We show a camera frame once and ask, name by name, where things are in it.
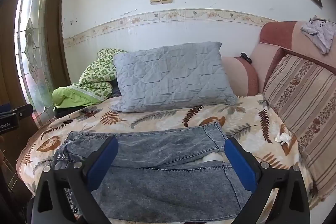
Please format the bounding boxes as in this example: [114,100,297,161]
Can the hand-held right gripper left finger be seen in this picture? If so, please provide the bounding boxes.
[31,136,119,224]

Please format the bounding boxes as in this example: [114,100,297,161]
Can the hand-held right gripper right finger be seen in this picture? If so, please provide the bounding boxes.
[224,137,314,224]

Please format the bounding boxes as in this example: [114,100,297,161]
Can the grey-blue denim pants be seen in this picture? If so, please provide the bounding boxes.
[52,121,259,222]

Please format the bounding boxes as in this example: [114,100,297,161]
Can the crumpled white tissue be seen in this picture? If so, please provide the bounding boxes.
[275,133,291,146]

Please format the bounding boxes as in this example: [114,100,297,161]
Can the leaf print blanket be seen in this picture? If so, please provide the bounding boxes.
[16,94,319,224]

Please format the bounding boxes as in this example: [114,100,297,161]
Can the wooden door with patterned glass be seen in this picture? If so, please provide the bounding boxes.
[0,0,71,188]

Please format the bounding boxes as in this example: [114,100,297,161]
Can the green patterned quilt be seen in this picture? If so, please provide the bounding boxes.
[52,48,129,109]

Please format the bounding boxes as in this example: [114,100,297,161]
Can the striped floral cushion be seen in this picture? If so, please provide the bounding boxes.
[262,54,336,203]

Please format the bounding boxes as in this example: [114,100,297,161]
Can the grey quilted pillow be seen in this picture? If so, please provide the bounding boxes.
[110,42,238,112]

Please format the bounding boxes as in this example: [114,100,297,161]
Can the small black object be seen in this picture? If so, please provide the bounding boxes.
[240,52,253,64]

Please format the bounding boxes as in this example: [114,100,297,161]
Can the crumpled grey cloth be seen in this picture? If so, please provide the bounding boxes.
[301,15,336,54]

